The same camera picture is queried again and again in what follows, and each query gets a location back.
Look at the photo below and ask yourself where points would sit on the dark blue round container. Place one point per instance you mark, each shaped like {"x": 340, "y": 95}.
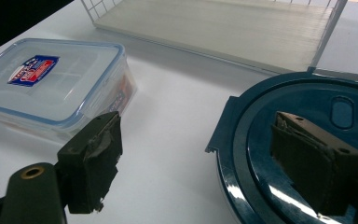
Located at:
{"x": 254, "y": 140}

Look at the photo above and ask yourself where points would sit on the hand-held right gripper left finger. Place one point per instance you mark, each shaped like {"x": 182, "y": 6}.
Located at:
{"x": 88, "y": 161}

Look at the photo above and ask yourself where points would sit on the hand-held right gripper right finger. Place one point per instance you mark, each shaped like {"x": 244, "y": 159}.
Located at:
{"x": 310, "y": 165}

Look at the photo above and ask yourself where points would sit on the clear plastic lidded container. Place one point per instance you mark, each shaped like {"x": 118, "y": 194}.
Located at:
{"x": 59, "y": 90}

